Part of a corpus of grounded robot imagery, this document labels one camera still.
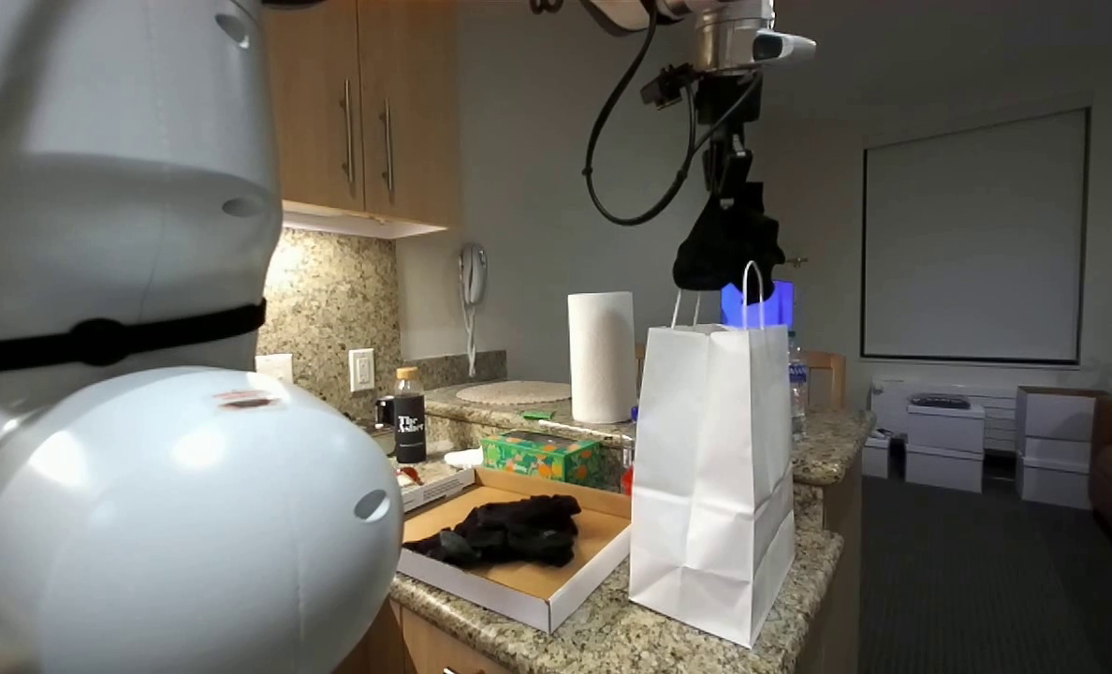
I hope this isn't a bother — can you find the dark sauce bottle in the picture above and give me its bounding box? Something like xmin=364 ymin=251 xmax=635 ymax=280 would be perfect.
xmin=395 ymin=367 xmax=427 ymax=465

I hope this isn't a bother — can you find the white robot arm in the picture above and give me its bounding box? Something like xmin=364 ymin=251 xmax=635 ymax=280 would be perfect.
xmin=0 ymin=0 xmax=404 ymax=674

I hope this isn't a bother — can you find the cardboard tray box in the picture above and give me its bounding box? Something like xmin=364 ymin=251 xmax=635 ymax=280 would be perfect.
xmin=396 ymin=473 xmax=628 ymax=632

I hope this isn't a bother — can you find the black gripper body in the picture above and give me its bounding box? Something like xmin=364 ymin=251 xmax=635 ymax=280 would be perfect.
xmin=694 ymin=77 xmax=763 ymax=186

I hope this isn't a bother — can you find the white storage box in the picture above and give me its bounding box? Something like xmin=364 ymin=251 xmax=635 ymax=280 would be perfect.
xmin=905 ymin=394 xmax=985 ymax=496
xmin=1019 ymin=387 xmax=1096 ymax=510

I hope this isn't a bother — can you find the wooden wall cabinet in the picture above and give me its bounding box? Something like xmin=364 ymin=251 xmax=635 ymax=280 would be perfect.
xmin=263 ymin=0 xmax=462 ymax=240

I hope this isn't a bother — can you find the green tissue box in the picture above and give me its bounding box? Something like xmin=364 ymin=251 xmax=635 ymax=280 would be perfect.
xmin=485 ymin=435 xmax=622 ymax=491

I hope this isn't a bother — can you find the white projector screen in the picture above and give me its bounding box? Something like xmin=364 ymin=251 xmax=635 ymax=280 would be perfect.
xmin=862 ymin=110 xmax=1090 ymax=364

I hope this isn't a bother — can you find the black socks pile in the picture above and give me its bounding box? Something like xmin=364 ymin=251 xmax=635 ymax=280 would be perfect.
xmin=412 ymin=496 xmax=580 ymax=571

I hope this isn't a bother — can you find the white storage box left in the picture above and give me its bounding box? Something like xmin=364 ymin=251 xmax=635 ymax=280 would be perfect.
xmin=905 ymin=394 xmax=985 ymax=496

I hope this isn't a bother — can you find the white paper bag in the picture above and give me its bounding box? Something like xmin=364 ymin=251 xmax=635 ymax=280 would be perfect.
xmin=628 ymin=263 xmax=793 ymax=649

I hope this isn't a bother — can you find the white storage box right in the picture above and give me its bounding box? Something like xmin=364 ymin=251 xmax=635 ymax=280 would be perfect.
xmin=1019 ymin=387 xmax=1096 ymax=510

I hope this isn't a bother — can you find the white paper towel roll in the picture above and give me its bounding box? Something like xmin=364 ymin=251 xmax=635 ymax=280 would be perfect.
xmin=565 ymin=294 xmax=638 ymax=427

